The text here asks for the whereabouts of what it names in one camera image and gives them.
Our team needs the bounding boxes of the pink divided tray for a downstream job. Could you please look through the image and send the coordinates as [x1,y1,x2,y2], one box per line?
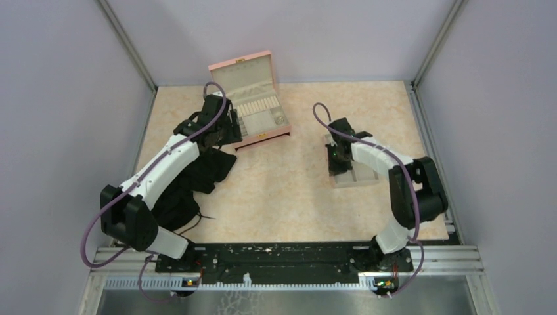
[323,134,380,189]

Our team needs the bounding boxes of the pink jewelry box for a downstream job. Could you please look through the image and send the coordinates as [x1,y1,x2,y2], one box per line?
[208,50,292,151]

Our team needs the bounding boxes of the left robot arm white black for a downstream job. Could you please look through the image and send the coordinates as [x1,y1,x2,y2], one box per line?
[100,94,242,272]

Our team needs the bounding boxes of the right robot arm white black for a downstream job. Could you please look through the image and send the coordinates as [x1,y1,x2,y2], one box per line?
[326,118,449,270]

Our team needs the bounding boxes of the black cloth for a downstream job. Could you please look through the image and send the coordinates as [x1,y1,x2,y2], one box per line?
[152,148,237,231]

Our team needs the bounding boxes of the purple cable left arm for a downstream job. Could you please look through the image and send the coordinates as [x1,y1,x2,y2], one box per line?
[79,81,229,268]

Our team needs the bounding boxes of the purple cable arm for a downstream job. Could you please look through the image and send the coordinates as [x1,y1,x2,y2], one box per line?
[312,102,425,299]
[79,81,229,268]

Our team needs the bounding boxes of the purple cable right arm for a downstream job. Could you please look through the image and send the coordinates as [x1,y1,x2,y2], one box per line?
[312,102,425,299]

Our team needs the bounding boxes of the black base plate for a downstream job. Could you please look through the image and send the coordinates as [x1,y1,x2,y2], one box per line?
[155,241,414,285]

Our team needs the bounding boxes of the white slotted cable duct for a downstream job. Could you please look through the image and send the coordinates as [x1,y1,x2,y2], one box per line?
[104,276,378,291]

